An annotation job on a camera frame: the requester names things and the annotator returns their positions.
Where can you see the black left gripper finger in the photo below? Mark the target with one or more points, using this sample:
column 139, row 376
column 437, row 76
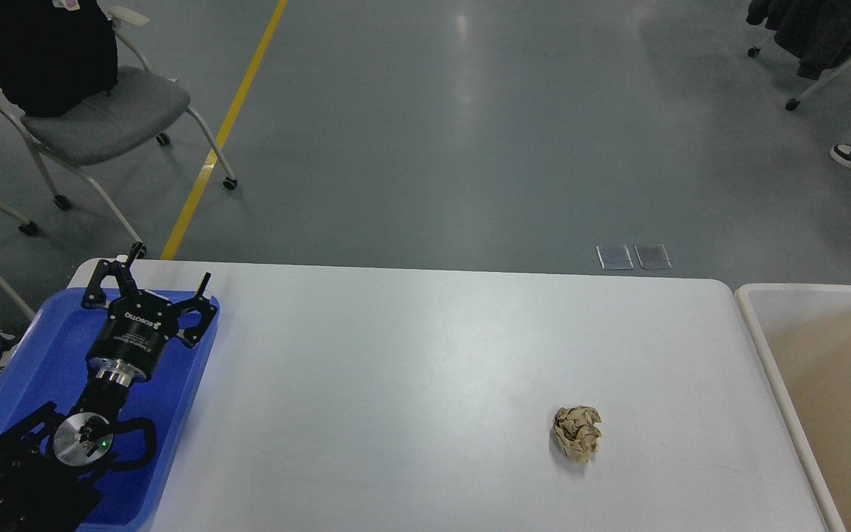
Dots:
column 197, row 305
column 120, row 270

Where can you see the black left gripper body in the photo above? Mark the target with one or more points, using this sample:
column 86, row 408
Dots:
column 138, row 329

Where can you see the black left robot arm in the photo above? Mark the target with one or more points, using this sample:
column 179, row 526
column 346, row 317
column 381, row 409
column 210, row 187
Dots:
column 93, row 403

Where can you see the blue plastic tray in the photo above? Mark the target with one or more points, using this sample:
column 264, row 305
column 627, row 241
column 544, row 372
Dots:
column 49, row 365

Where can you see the grey office chair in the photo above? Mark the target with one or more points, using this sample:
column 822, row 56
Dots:
column 140, row 108

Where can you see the black jacket on chair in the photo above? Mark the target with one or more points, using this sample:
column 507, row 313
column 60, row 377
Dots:
column 52, row 58

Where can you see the crumpled brown paper ball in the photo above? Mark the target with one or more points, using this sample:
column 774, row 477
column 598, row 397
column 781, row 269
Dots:
column 576, row 433

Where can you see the left floor plate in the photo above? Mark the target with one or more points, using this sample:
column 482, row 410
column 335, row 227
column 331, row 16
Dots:
column 615, row 257

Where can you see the floor plate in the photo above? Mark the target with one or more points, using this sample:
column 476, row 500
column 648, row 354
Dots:
column 653, row 257
column 615, row 257

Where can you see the right floor plate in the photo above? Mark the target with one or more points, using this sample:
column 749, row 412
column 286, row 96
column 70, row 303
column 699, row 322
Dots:
column 653, row 257

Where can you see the beige plastic bin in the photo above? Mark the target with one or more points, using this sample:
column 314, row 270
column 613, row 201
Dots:
column 802, row 333

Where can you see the white chair with grey coat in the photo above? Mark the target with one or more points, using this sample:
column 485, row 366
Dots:
column 816, row 33

